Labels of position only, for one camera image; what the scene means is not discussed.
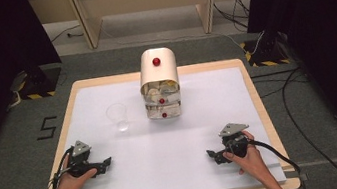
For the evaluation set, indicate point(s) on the white table mat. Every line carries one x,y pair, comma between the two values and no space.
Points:
166,162

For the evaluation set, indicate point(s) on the light wooden desk frame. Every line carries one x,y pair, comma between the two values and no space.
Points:
91,28

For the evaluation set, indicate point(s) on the black stand base striped tape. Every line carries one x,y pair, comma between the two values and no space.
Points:
38,82
264,51

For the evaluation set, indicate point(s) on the clear plastic cup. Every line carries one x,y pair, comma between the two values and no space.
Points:
117,115

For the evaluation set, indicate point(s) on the person's left hand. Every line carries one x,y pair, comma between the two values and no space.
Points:
69,188

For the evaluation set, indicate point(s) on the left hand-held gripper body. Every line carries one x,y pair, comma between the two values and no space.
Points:
78,163

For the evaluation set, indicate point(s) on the person's right hand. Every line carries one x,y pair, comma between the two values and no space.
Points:
251,163

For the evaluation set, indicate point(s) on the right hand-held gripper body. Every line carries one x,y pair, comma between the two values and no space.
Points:
234,141

